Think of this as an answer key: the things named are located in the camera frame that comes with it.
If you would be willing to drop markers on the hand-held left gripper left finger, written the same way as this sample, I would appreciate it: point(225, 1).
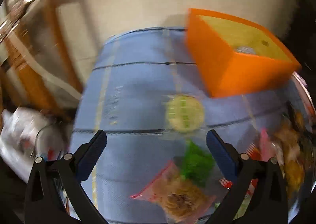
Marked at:
point(91, 151)

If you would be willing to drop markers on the brown snack packet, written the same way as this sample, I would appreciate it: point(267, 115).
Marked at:
point(291, 135)

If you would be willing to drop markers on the pink snack packet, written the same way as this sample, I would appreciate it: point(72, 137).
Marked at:
point(265, 145)

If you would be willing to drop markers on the orange cardboard box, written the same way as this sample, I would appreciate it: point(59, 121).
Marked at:
point(212, 48)

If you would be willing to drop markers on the blue striped tablecloth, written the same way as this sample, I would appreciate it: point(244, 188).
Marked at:
point(138, 95)

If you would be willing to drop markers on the clear cracker snack packet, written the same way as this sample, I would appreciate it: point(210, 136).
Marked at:
point(177, 199)

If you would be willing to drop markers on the silver snack packet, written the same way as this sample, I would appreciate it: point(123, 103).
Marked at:
point(244, 49)

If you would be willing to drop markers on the round green yellow snack packet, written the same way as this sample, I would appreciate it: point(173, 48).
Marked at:
point(185, 112)

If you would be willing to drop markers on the wooden chair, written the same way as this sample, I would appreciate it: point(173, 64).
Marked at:
point(22, 73)

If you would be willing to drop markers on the red white striped snack packet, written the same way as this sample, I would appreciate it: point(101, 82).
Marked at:
point(253, 149)

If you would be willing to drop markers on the white plastic bag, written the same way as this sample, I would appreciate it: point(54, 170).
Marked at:
point(17, 140)

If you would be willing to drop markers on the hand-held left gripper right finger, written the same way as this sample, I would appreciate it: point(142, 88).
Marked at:
point(221, 151)

